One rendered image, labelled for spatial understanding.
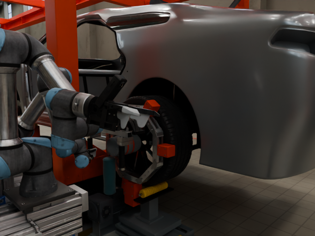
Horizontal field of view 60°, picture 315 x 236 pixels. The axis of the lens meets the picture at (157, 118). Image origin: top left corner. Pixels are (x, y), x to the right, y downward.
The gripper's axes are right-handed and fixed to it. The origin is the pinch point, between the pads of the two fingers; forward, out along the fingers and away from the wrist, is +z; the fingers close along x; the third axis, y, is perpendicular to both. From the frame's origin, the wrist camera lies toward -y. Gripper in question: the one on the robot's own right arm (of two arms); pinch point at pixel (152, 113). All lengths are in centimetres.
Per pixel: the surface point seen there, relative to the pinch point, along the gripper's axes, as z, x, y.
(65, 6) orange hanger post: -110, -83, -54
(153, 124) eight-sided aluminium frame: -34, -92, 13
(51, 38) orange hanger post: -117, -82, -32
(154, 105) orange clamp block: -35, -91, 0
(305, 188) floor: 97, -301, 67
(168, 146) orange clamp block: -20, -88, 23
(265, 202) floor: 52, -244, 82
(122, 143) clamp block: -43, -73, 25
